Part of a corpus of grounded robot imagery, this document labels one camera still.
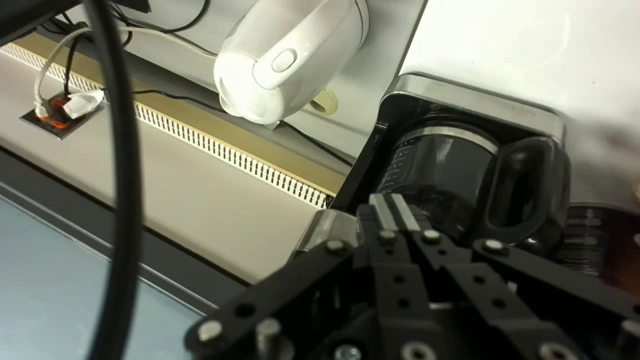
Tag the grey window frame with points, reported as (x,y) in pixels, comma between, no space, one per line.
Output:
(100,233)

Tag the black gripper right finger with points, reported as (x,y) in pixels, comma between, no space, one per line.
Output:
(481,293)

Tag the black silver coffee machine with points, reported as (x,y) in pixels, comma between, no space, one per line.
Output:
(466,107)

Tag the dark brown coffee can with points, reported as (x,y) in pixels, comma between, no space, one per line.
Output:
(601,247)

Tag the white electric kettle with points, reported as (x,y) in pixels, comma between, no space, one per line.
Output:
(286,53)

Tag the white power plug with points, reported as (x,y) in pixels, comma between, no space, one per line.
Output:
(83,102)

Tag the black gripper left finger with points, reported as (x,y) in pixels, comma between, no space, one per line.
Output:
(387,280)

